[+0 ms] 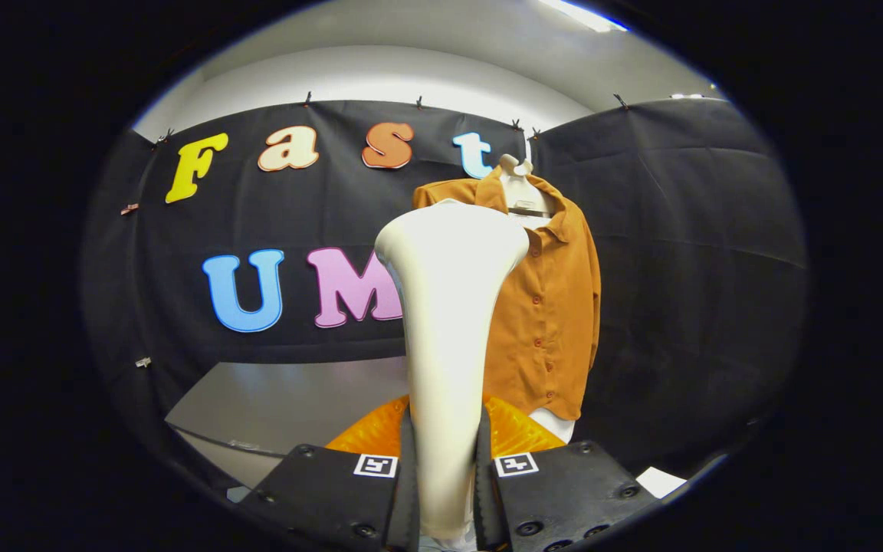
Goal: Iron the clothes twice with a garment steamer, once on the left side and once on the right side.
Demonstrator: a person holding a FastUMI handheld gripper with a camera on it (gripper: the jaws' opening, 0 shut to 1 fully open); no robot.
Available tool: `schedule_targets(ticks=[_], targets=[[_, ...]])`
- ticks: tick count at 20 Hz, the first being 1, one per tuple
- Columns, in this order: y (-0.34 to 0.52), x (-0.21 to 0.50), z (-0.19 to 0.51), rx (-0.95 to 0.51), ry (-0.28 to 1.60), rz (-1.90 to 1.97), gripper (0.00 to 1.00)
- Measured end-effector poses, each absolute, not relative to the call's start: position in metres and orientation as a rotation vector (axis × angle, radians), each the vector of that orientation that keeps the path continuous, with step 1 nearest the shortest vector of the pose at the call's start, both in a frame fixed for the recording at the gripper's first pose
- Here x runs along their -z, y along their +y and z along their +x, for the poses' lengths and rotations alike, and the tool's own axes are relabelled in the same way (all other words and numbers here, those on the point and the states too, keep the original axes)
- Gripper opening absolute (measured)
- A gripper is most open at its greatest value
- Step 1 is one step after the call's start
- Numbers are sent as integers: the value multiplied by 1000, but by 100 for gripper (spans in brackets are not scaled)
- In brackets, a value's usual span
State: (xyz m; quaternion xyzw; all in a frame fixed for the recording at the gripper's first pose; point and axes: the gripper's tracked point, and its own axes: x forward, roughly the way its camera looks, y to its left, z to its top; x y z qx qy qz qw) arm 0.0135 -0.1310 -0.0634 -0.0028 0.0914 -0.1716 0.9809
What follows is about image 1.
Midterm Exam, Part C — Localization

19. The white garment steamer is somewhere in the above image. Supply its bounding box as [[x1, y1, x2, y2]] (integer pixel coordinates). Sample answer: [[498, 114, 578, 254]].
[[374, 199, 530, 542]]

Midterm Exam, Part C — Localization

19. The grey cabinet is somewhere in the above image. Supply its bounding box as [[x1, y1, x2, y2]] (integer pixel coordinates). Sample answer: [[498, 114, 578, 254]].
[[164, 356, 412, 507]]

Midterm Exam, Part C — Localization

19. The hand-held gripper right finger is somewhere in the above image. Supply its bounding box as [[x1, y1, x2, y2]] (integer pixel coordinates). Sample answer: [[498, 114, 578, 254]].
[[474, 395, 661, 552]]

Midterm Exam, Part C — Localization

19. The black backdrop cloth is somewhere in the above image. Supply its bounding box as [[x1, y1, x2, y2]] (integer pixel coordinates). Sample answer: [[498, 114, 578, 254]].
[[80, 96, 809, 491]]

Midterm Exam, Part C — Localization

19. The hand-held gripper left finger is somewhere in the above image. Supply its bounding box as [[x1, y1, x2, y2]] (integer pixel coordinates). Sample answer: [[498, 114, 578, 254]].
[[238, 395, 421, 552]]

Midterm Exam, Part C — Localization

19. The white paper sheet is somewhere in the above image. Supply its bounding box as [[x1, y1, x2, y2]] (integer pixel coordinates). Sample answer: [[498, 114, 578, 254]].
[[635, 465, 688, 500]]

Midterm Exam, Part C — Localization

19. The long ceiling light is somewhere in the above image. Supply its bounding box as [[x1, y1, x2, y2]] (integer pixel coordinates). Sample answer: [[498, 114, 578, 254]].
[[540, 0, 631, 34]]

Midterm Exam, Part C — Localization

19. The orange button-up shirt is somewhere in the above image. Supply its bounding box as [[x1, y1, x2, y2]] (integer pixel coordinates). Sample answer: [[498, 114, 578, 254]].
[[412, 167, 602, 421]]

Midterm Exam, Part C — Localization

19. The row of black clips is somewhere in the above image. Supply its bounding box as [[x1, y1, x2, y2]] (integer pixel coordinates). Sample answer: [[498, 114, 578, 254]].
[[154, 90, 630, 145]]

